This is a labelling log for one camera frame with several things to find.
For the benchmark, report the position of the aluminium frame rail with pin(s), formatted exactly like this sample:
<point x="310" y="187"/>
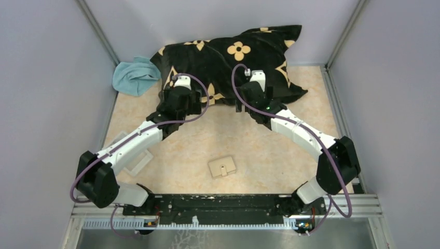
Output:
<point x="357" y="206"/>

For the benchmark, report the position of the black floral pillow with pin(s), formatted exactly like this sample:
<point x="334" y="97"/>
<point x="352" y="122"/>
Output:
<point x="212" y="62"/>

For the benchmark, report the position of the white plastic card box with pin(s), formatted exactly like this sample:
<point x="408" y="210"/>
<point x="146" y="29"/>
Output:
<point x="138" y="163"/>

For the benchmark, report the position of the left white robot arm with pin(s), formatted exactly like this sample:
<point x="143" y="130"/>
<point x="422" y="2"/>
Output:
<point x="96" y="173"/>

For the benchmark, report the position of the beige card holder wallet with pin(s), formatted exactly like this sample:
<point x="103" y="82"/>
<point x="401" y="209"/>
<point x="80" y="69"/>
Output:
<point x="222" y="167"/>

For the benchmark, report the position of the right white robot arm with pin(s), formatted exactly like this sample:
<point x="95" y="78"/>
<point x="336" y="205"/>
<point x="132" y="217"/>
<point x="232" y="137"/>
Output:
<point x="337" y="160"/>

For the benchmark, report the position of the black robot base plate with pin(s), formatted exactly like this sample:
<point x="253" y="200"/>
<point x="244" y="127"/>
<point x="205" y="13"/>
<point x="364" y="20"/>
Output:
<point x="252" y="209"/>

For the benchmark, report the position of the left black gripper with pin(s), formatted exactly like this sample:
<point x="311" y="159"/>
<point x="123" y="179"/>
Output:
<point x="195" y="107"/>

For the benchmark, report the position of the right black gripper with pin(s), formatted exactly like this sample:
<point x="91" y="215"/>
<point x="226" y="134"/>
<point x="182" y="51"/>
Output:
<point x="268" y="93"/>

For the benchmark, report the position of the light blue cloth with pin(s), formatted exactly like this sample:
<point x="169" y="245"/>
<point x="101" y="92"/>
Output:
<point x="136" y="77"/>

